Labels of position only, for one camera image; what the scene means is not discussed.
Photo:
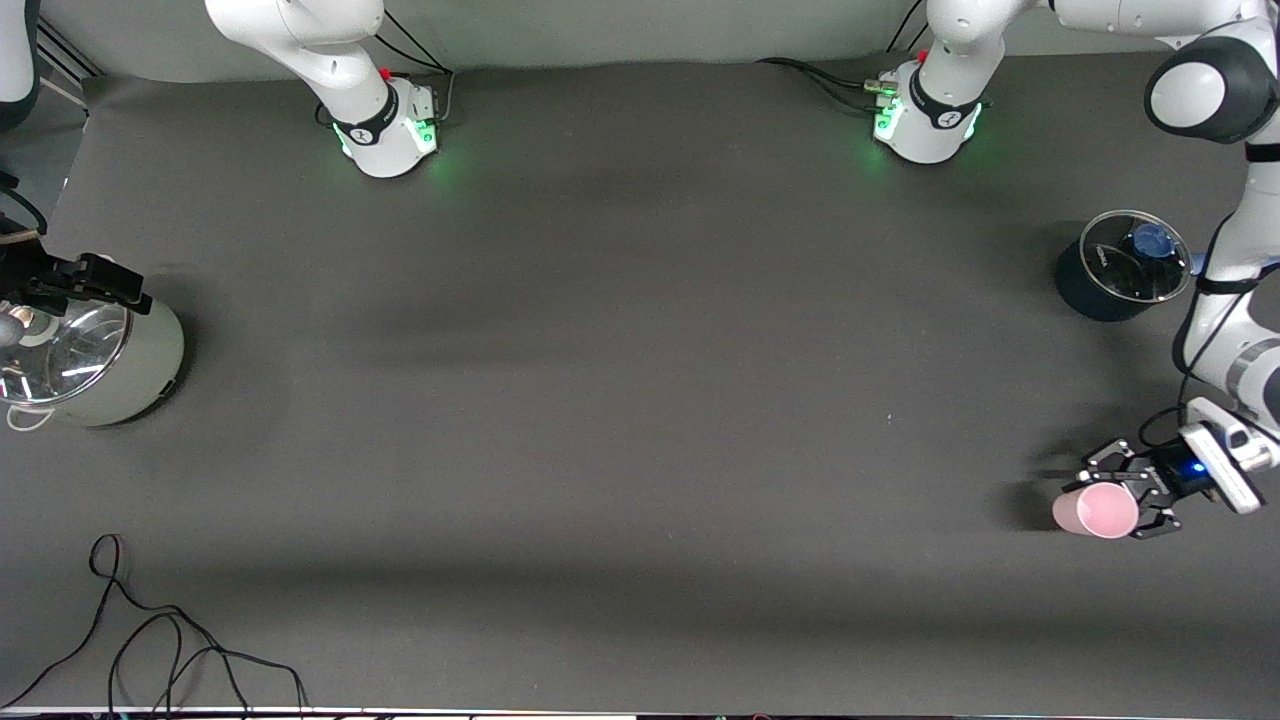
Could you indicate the aluminium frame rails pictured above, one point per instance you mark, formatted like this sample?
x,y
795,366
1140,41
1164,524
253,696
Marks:
x,y
75,62

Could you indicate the grey-green cooking pot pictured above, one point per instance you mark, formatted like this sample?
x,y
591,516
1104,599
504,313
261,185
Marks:
x,y
140,370

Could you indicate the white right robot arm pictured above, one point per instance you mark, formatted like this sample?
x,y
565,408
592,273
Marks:
x,y
300,30

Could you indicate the dark blue saucepan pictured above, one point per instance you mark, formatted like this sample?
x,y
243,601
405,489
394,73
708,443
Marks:
x,y
1095,300

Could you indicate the glass pot lid grey knob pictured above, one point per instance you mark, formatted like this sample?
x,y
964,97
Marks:
x,y
80,350

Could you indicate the pink plastic cup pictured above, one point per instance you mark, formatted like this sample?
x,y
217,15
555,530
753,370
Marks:
x,y
1095,510

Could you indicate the dark grey table mat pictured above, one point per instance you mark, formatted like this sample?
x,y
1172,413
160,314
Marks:
x,y
640,450

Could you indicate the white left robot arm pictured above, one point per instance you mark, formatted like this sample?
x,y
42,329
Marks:
x,y
1190,95

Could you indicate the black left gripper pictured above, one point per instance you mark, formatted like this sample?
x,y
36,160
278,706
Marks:
x,y
1166,477

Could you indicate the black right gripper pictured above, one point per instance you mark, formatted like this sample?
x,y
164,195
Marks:
x,y
40,277

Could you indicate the glass lid blue knob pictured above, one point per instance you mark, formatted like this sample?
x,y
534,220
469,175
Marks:
x,y
1150,240

